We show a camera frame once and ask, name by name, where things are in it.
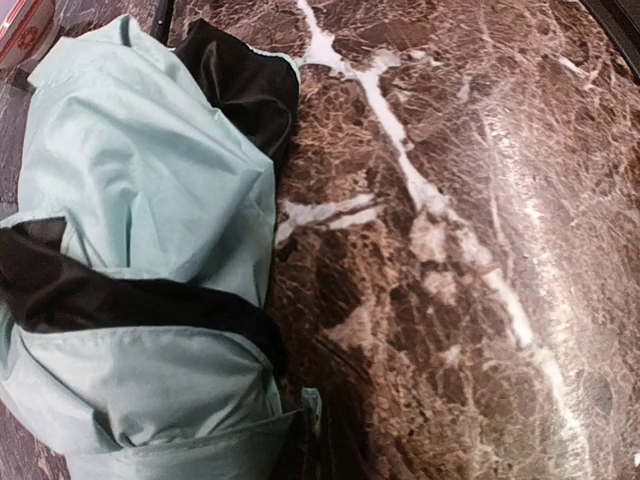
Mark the red white patterned bowl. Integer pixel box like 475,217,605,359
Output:
0,0,59,69

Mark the black curved front rail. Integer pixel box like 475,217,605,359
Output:
582,0,640,80

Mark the mint green folding umbrella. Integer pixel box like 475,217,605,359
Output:
1,15,300,479

